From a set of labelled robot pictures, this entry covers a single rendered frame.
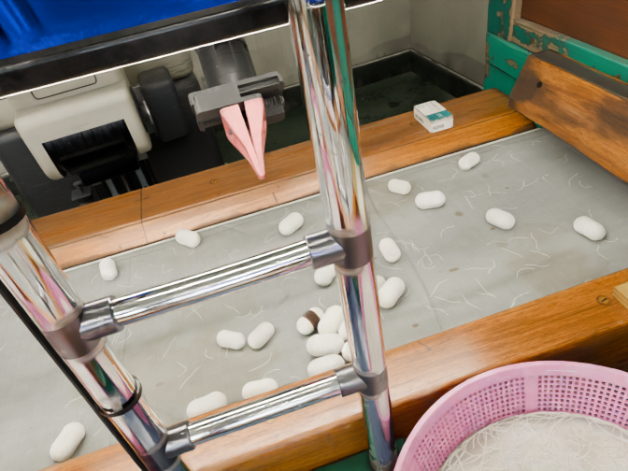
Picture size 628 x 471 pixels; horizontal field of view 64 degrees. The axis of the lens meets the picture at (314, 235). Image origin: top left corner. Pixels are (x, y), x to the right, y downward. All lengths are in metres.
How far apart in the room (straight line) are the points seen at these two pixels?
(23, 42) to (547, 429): 0.46
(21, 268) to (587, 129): 0.58
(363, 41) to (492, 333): 2.46
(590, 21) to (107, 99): 0.83
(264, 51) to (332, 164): 2.44
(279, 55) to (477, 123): 1.98
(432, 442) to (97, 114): 0.89
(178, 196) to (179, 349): 0.26
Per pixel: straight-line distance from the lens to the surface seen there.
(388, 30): 2.89
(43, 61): 0.34
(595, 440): 0.48
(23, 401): 0.60
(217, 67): 0.58
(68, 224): 0.78
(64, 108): 1.10
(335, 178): 0.23
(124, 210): 0.75
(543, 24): 0.81
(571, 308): 0.51
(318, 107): 0.22
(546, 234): 0.62
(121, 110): 1.10
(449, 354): 0.46
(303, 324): 0.50
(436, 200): 0.64
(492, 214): 0.61
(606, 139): 0.64
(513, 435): 0.47
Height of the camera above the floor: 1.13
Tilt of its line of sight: 39 degrees down
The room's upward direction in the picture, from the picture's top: 12 degrees counter-clockwise
